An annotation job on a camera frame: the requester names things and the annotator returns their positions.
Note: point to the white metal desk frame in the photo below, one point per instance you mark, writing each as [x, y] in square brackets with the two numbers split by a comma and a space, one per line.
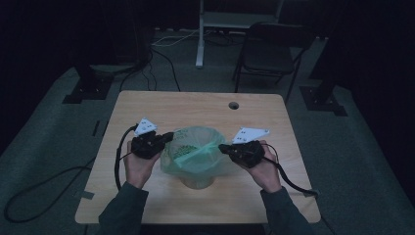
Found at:
[228, 19]

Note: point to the person's left hand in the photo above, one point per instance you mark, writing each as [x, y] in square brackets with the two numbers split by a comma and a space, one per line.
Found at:
[138, 171]

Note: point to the person's right hand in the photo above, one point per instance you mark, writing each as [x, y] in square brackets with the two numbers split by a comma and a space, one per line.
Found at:
[266, 176]

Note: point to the black stand with base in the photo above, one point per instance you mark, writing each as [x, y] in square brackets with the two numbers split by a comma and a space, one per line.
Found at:
[321, 99]
[88, 88]

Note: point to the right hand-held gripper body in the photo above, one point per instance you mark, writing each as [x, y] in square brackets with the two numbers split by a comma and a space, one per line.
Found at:
[248, 153]

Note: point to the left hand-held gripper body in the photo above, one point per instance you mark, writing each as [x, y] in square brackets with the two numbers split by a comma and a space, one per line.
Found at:
[147, 147]

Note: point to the clear plastic bin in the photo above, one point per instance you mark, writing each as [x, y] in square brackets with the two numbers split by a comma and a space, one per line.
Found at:
[197, 182]

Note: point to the green plastic bag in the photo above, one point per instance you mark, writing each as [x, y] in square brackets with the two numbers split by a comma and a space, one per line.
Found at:
[195, 156]

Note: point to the black folding chair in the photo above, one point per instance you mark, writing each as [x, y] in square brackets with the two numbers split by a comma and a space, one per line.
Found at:
[269, 54]

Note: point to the black tape strip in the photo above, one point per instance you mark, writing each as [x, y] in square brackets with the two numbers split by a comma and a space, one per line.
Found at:
[96, 128]

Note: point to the grey tape piece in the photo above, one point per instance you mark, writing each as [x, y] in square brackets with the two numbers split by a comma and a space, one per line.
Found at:
[312, 192]
[84, 195]

